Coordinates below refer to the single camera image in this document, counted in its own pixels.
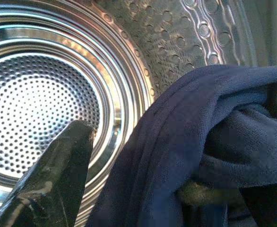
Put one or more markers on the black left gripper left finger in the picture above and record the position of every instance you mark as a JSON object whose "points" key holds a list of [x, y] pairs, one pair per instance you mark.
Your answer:
{"points": [[53, 179]]}

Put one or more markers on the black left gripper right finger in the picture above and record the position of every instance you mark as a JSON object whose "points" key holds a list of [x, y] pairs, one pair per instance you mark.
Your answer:
{"points": [[204, 194]]}

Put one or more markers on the navy blue garment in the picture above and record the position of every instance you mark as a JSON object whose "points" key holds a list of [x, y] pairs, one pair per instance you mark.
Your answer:
{"points": [[176, 132]]}

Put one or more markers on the steel dryer drum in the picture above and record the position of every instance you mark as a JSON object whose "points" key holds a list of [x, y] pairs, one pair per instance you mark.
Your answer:
{"points": [[46, 94]]}

